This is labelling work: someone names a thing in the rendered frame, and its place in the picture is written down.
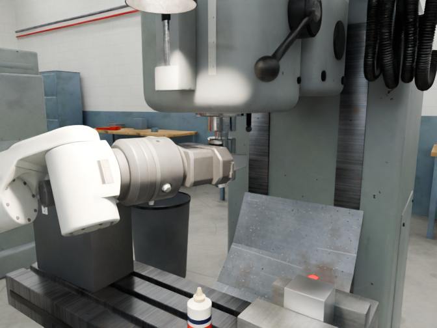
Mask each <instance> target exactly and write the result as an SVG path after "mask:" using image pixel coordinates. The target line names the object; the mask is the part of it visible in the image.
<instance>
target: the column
mask: <svg viewBox="0 0 437 328"><path fill-rule="evenodd" d="M367 1H368V0H349V9H348V20H347V41H346V52H345V73H344V76H345V84H344V86H343V90H342V91H341V92H340V93H339V94H338V95H336V96H299V97H298V102H297V103H296V105H295V106H294V107H293V108H292V109H290V110H288V111H284V112H273V113H252V123H251V127H252V131H251V132H247V131H246V127H247V125H246V116H237V118H236V131H231V132H229V137H235V138H236V154H247V155H248V163H247V167H244V168H242V169H238V170H236V171H235V180H234V181H231V182H230V184H229V186H228V253H229V250H230V248H231V246H232V243H233V239H234V235H235V231H236V228H237V222H238V219H239V214H240V211H241V206H242V203H243V199H244V195H245V192H247V193H249V192H250V193H255V194H259V195H267V196H272V197H279V198H287V199H291V200H299V201H303V202H311V203H316V204H323V205H328V206H335V207H340V208H348V209H352V210H360V211H364V214H363V219H362V227H361V231H360V239H359V243H358V250H357V255H356V263H355V267H354V275H353V278H352V283H351V288H350V292H349V293H351V294H355V295H359V296H362V297H365V298H368V299H372V300H375V301H378V302H379V310H378V323H377V328H400V324H401V311H402V304H403V292H404V280H405V273H406V260H407V253H408V240H409V233H410V222H411V214H412V203H413V202H414V200H413V195H414V182H415V175H416V163H417V151H418V144H419V131H420V124H421V112H422V105H423V93H424V91H420V90H418V89H417V87H416V85H415V80H414V78H413V81H411V82H410V83H403V82H402V81H401V70H402V69H401V68H402V63H403V62H402V61H403V52H404V51H403V50H404V49H403V48H404V47H403V46H404V42H403V43H402V53H401V54H402V55H401V63H400V77H399V84H398V86H397V87H396V88H395V89H389V88H387V87H386V86H385V83H384V79H383V75H382V73H381V75H380V77H379V78H378V79H376V80H375V81H368V80H366V79H365V77H364V55H365V54H364V53H365V41H366V40H365V39H366V33H365V32H366V27H367V26H366V25H367V24H366V23H367V22H366V21H367ZM403 41H404V39H403Z"/></svg>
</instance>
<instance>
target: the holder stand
mask: <svg viewBox="0 0 437 328"><path fill-rule="evenodd" d="M37 199H38V213H37V216H36V218H35V220H34V221H33V226H34V240H35V247H36V260H37V267H38V269H41V270H43V271H45V272H47V273H50V274H52V275H54V276H56V277H59V278H61V279H63V280H66V281H68V282H70V283H72V284H75V285H77V286H79V287H82V288H84V289H86V290H88V291H90V292H93V293H95V292H97V291H99V290H101V289H102V288H104V287H106V286H108V285H110V284H112V283H113V282H115V281H117V280H119V279H121V278H122V277H125V276H126V275H128V274H130V273H131V272H133V271H134V265H133V237H132V222H131V206H125V205H123V204H122V203H121V202H119V201H118V200H117V199H116V200H115V202H116V207H117V210H118V214H119V218H120V220H119V222H117V223H115V224H113V225H111V226H107V227H105V228H102V229H101V230H95V231H91V232H87V233H86V234H78V235H74V236H63V235H62V233H61V230H60V224H59V218H58V215H57V209H56V206H51V207H46V208H44V207H43V206H42V204H41V202H40V199H39V195H37Z"/></svg>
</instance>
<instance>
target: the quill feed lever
mask: <svg viewBox="0 0 437 328"><path fill-rule="evenodd" d="M322 13H323V11H322V2H321V0H289V3H288V21H289V27H290V30H291V32H290V33H289V34H288V36H287V37H286V38H285V39H284V41H283V42H282V43H281V44H280V45H279V46H278V48H277V49H276V51H275V52H274V53H273V54H272V55H271V56H270V55H266V56H262V57H260V58H259V59H258V60H257V61H256V63H255V65H254V73H255V76H256V77H257V78H258V79H259V80H260V81H262V82H266V83H268V82H271V81H273V80H275V79H276V78H277V77H278V74H279V73H280V64H279V61H280V60H281V59H282V57H283V56H284V55H285V53H286V52H287V51H288V49H289V48H290V47H291V46H292V45H293V43H294V42H295V40H296V39H302V38H313V37H315V36H316V35H317V33H318V32H319V30H320V28H321V22H322Z"/></svg>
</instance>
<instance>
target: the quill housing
mask: <svg viewBox="0 0 437 328"><path fill-rule="evenodd" d="M288 3H289V0H198V6H197V7H196V8H195V18H196V90H194V91H177V92H174V91H159V90H156V89H155V68H156V67H157V47H156V25H155V13H151V12H143V11H140V21H141V39H142V74H143V92H144V100H145V102H146V104H147V105H148V107H150V108H151V109H153V110H154V111H159V112H162V113H240V114H241V113H273V112H284V111H288V110H290V109H292V108H293V107H294V106H295V105H296V103H297V102H298V97H299V88H300V83H301V78H300V56H301V39H296V40H295V42H294V43H293V45H292V46H291V47H290V48H289V49H288V51H287V52H286V53H285V55H284V56H283V57H282V59H281V60H280V61H279V64H280V73H279V74H278V77H277V78H276V79H275V80H273V81H271V82H268V83H266V82H262V81H260V80H259V79H258V78H257V77H256V76H255V73H254V65H255V63H256V61H257V60H258V59H259V58H260V57H262V56H266V55H270V56H271V55H272V54H273V53H274V52H275V51H276V49H277V48H278V46H279V45H280V44H281V43H282V42H283V41H284V39H285V38H286V37H287V36H288V34H289V33H290V32H291V30H290V27H289V21H288Z"/></svg>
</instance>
